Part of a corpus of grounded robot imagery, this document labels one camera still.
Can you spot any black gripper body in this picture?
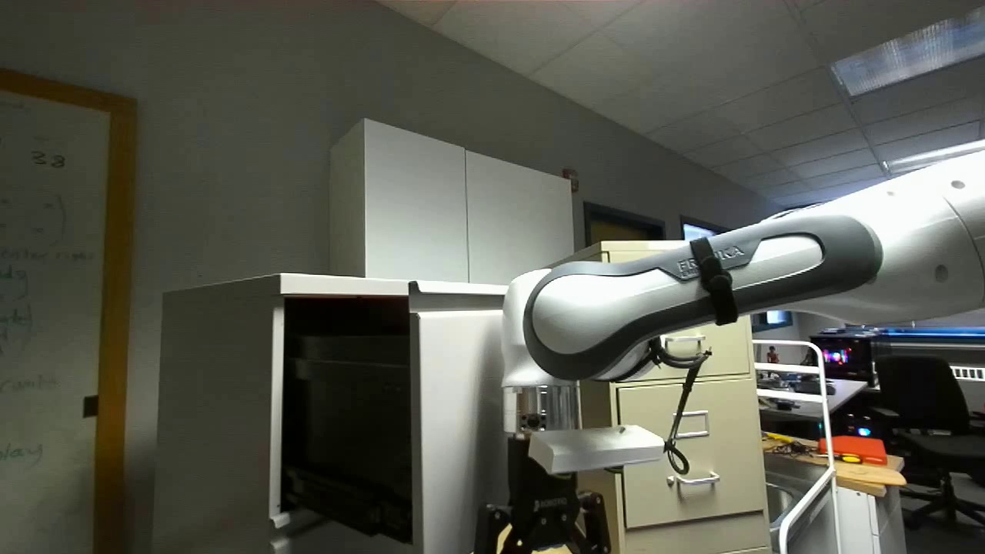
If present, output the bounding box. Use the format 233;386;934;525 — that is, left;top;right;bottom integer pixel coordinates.
476;387;608;554

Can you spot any white metal rack frame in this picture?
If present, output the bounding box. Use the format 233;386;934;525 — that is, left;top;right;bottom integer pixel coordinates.
753;339;836;554

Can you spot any ceiling light panel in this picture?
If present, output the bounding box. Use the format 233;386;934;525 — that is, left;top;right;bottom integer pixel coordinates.
829;9;985;95

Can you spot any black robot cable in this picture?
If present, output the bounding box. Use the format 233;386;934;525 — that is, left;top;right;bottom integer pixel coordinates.
650;334;715;478

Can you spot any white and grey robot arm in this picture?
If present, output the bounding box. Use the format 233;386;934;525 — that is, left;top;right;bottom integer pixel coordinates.
474;154;985;554

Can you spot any grey left file cabinet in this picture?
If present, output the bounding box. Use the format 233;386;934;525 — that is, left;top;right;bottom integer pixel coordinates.
149;274;407;554

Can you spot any wood framed whiteboard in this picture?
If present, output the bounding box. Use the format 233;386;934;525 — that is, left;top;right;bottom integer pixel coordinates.
0;68;136;554

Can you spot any orange tool on table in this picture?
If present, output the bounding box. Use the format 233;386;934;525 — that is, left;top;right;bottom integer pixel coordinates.
830;434;887;466

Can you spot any black office chair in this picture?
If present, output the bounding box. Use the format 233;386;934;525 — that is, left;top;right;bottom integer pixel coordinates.
876;354;985;525

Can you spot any white wall cabinet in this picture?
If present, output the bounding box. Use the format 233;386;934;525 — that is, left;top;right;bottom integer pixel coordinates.
330;119;575;282

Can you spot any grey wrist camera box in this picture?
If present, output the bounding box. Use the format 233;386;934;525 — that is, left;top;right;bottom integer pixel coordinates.
528;424;663;475

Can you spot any beige right file cabinet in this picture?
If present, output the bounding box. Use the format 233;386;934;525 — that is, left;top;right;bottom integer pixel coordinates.
573;238;771;554

